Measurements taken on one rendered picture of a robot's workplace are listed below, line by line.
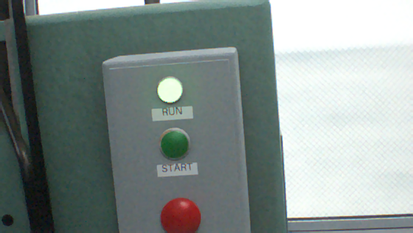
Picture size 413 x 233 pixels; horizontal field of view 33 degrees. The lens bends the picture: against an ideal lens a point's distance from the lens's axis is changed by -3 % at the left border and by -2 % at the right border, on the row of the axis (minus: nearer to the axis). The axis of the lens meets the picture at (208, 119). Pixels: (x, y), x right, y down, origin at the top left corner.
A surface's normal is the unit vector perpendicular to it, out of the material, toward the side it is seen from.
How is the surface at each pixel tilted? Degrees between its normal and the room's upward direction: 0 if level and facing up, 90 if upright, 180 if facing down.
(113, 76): 90
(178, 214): 90
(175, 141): 87
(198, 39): 90
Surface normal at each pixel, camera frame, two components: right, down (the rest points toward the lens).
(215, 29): -0.05, 0.15
